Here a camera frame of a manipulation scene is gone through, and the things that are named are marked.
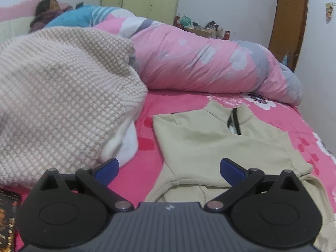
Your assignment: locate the clutter on side table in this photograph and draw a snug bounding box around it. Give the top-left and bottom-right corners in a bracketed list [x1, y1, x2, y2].
[172, 15, 233, 41]

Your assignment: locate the smartphone with lit screen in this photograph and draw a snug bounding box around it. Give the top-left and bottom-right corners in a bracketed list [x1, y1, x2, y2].
[0, 188, 21, 252]

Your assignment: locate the pink floral rolled duvet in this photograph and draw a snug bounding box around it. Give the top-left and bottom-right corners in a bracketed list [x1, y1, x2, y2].
[95, 9, 302, 106]

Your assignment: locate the beige zip jacket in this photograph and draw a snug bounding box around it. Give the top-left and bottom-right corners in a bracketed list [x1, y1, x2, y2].
[146, 101, 335, 251]

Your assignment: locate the pink headboard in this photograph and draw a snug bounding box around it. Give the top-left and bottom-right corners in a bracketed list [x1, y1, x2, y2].
[1, 0, 72, 43]

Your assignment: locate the hot pink floral bedsheet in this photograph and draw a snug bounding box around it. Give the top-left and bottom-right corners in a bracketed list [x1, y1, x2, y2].
[17, 92, 335, 251]

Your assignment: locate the beige white houndstooth blanket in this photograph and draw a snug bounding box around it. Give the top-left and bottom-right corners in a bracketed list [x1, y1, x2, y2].
[1, 27, 147, 188]

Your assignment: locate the brown wooden door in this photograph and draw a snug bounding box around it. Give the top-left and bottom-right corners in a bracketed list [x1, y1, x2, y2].
[268, 0, 309, 71]

